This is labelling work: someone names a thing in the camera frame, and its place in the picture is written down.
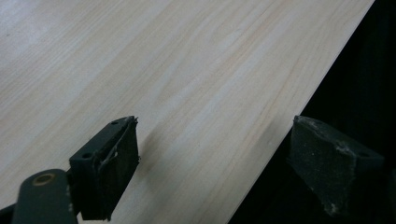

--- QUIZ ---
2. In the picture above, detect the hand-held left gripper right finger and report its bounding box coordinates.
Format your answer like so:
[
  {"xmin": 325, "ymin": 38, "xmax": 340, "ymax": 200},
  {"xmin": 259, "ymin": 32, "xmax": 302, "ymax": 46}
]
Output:
[{"xmin": 286, "ymin": 115, "xmax": 386, "ymax": 217}]

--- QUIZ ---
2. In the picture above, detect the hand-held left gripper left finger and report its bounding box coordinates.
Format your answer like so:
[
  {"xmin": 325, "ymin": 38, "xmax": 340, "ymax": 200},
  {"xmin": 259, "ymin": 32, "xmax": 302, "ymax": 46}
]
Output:
[{"xmin": 68, "ymin": 115, "xmax": 140, "ymax": 222}]

